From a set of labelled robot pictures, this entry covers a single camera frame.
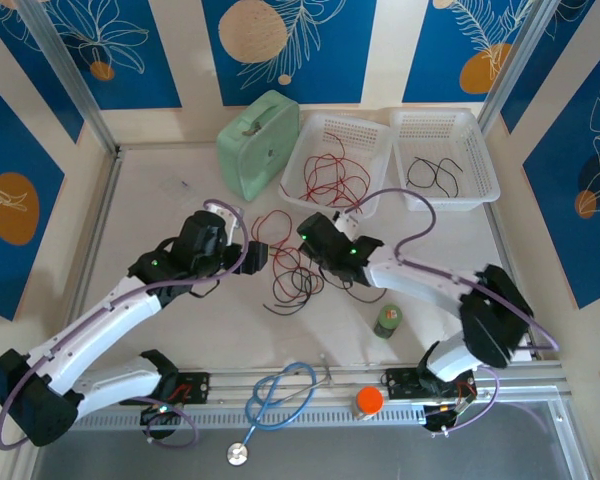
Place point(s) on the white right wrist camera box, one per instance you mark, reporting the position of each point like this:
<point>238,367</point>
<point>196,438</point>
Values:
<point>347,225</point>

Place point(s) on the grey metal sheet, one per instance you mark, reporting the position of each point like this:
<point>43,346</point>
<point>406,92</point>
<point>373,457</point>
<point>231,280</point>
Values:
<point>380,455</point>

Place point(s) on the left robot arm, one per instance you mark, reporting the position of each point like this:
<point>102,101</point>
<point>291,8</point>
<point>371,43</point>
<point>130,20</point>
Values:
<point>95,325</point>

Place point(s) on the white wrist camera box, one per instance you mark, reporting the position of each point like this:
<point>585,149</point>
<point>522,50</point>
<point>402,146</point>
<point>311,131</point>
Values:
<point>235,222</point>
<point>347,225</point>

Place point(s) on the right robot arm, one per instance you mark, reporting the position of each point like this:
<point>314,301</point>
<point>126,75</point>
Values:
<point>420,287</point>

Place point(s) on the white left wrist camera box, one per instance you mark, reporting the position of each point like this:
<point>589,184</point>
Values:
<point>235,222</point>

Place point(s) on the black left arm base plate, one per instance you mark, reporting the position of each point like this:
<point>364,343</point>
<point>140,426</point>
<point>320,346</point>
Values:
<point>200,385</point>

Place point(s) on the white perforated plastic basket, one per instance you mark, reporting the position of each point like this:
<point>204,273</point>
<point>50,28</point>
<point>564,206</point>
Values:
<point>480,170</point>
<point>360,130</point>

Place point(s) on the mint green fabric case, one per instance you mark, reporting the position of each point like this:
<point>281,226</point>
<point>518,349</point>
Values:
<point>260,145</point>

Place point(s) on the blue stethoscope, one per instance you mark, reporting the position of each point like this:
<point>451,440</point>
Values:
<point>236,454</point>

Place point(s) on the green jar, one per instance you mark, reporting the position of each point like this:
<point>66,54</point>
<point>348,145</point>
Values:
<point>387,322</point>

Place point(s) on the aluminium frame post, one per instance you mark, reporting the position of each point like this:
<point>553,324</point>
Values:
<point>65,65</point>
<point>510,65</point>

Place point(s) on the orange capped bottle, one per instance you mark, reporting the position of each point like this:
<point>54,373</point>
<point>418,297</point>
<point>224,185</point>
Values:
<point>369,399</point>

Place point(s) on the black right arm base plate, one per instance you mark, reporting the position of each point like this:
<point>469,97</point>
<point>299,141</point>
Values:
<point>400,382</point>

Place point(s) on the aluminium cross rail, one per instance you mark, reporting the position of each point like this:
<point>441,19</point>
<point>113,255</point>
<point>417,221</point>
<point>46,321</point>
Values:
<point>230,390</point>

